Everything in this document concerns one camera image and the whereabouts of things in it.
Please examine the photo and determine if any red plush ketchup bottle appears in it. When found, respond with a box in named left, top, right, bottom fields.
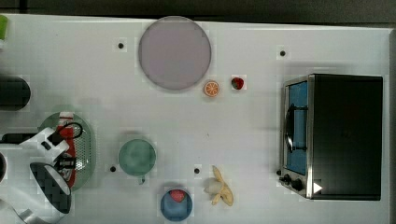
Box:
left=57, top=112, right=76, bottom=188

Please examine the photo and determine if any grey round plate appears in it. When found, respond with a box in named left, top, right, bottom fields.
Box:
left=138, top=16, right=211, bottom=91

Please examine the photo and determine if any green metal cup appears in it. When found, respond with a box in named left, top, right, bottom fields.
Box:
left=118, top=138, right=157, bottom=185

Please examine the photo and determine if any peeled banana toy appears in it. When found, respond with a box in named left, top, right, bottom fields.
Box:
left=204, top=165, right=234, bottom=206

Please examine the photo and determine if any blue bowl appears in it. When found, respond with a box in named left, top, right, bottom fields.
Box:
left=160, top=189, right=193, bottom=222

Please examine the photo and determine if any orange slice toy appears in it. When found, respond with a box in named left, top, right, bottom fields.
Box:
left=204, top=80, right=219, bottom=97

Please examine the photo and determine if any black round pan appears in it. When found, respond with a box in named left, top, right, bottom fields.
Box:
left=0, top=153, right=7, bottom=182

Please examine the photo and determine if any green oval strainer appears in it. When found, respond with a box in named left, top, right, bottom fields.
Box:
left=38, top=112, right=96, bottom=191

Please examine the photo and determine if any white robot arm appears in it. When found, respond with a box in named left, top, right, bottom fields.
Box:
left=1, top=128, right=72, bottom=224

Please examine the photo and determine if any green marker bottle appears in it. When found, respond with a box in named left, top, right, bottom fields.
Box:
left=0, top=15, right=8, bottom=48

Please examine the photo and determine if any red toy in bowl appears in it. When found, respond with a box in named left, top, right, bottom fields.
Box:
left=169, top=189, right=186, bottom=203

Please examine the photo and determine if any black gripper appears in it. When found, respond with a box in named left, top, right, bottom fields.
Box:
left=54, top=153, right=77, bottom=180

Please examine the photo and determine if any black cylinder cup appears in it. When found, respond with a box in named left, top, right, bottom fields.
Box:
left=0, top=77, right=31, bottom=111

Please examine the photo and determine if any black toaster oven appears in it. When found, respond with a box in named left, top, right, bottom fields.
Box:
left=276, top=74, right=383, bottom=201

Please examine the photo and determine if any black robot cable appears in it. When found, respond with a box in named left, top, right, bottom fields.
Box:
left=54, top=121, right=85, bottom=145

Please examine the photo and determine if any red strawberry toy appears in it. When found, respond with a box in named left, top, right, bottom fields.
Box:
left=232, top=77, right=245, bottom=90

